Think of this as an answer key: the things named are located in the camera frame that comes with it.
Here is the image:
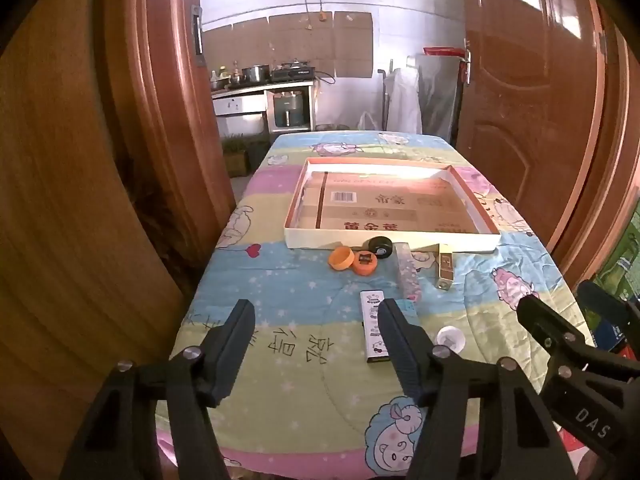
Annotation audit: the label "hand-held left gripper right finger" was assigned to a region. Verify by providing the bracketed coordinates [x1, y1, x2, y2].
[377, 298, 576, 480]

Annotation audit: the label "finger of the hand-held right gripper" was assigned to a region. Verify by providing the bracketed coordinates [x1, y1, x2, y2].
[517, 296, 640, 396]
[577, 281, 640, 356]

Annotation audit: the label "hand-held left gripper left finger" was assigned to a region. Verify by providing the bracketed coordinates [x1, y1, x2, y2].
[60, 299, 257, 480]

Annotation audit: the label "white printed lighter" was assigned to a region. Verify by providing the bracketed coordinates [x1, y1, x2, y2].
[360, 290, 393, 363]

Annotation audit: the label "teal lighter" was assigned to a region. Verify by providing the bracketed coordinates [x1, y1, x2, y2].
[397, 299, 420, 328]

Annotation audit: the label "white bottle cap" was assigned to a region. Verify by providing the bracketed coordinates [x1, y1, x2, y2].
[435, 326, 467, 353]

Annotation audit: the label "gold lighter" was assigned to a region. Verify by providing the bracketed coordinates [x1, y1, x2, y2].
[434, 243, 456, 292]

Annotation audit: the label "orange cap with black label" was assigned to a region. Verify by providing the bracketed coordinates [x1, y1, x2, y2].
[351, 250, 378, 277]

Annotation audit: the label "black bottle cap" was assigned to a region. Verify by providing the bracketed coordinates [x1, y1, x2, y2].
[366, 235, 394, 260]

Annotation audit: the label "plain orange bottle cap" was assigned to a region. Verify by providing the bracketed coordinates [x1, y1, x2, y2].
[328, 246, 356, 271]

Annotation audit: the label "shallow cardboard box tray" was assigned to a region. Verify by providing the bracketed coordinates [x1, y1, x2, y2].
[283, 156, 502, 252]

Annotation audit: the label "green patterned object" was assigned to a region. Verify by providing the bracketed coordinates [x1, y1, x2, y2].
[597, 210, 640, 301]

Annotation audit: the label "printed sheep blanket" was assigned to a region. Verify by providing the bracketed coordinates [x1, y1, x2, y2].
[155, 130, 596, 476]

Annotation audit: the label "wooden planter with plants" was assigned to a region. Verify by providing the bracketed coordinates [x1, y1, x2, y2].
[222, 135, 250, 177]

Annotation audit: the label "wooden door with latch plate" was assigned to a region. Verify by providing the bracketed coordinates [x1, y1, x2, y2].
[0, 0, 238, 461]

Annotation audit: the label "steel kitchen counter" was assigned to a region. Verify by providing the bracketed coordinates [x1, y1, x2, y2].
[211, 80, 317, 133]

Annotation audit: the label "grey air fryer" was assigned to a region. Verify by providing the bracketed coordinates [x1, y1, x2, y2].
[273, 91, 304, 127]

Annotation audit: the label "plastic covered board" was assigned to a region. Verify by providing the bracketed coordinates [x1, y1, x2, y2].
[417, 52, 463, 141]

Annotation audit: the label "white wrapped panel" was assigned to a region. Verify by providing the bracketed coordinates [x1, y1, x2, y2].
[387, 55, 423, 133]

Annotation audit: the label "black gas stove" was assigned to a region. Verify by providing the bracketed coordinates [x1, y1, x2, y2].
[271, 62, 316, 82]

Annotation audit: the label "wooden door frame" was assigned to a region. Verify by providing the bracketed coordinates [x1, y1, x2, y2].
[552, 0, 640, 286]

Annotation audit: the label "wooden door with handle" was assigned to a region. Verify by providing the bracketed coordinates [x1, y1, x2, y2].
[452, 0, 608, 256]

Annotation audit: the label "cardboard sheets on wall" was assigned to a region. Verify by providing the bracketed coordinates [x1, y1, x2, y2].
[202, 11, 374, 78]

